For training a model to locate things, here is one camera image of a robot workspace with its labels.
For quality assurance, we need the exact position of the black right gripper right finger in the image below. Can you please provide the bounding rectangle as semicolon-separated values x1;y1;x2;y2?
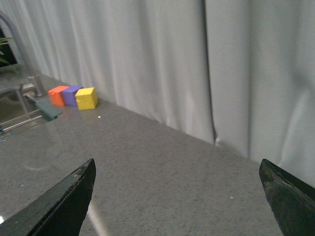
259;159;315;236

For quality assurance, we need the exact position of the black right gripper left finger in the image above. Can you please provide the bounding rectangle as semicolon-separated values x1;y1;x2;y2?
0;158;96;236

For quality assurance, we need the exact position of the light wooden chopstick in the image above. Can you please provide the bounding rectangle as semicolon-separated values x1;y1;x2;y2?
87;201;110;236

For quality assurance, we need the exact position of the dark green sponge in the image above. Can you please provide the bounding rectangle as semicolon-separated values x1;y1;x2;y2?
35;101;62;122

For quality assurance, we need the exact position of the metal sink rack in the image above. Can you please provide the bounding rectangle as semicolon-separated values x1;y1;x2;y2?
0;85;45;137

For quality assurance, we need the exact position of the orange foam cube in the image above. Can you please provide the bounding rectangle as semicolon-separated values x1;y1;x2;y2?
48;86;68;106

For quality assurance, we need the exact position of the yellow foam cube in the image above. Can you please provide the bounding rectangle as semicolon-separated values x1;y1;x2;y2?
75;87;98;110

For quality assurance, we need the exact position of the purple foam cube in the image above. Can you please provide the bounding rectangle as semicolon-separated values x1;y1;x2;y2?
62;86;83;107

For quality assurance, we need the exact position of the chrome sink faucet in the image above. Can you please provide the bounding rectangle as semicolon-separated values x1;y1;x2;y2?
0;11;46;97

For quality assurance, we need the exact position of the white curtain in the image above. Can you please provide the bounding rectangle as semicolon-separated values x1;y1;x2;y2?
0;0;315;185

